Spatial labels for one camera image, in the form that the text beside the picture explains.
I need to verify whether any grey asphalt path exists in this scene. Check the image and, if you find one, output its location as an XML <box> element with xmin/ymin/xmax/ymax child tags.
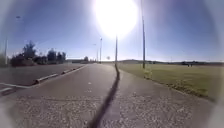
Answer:
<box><xmin>0</xmin><ymin>63</ymin><xmax>219</xmax><ymax>128</ymax></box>

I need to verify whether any tall thin pole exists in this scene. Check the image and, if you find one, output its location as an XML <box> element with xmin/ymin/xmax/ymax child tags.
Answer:
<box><xmin>139</xmin><ymin>0</ymin><xmax>147</xmax><ymax>70</ymax></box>

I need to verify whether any low distant hill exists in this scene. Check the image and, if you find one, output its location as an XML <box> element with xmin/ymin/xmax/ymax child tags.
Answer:
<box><xmin>119</xmin><ymin>59</ymin><xmax>224</xmax><ymax>66</ymax></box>

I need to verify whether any grass field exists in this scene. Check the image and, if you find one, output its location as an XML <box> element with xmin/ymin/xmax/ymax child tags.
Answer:
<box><xmin>117</xmin><ymin>62</ymin><xmax>224</xmax><ymax>103</ymax></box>

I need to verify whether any row of concrete kerb stones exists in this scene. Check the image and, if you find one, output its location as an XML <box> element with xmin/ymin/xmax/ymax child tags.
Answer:
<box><xmin>0</xmin><ymin>64</ymin><xmax>89</xmax><ymax>96</ymax></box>

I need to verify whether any row of trees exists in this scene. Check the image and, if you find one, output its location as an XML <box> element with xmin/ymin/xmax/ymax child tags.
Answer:
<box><xmin>9</xmin><ymin>40</ymin><xmax>68</xmax><ymax>67</ymax></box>

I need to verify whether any pale pole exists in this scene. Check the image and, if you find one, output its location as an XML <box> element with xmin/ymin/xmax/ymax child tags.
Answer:
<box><xmin>4</xmin><ymin>38</ymin><xmax>8</xmax><ymax>66</ymax></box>

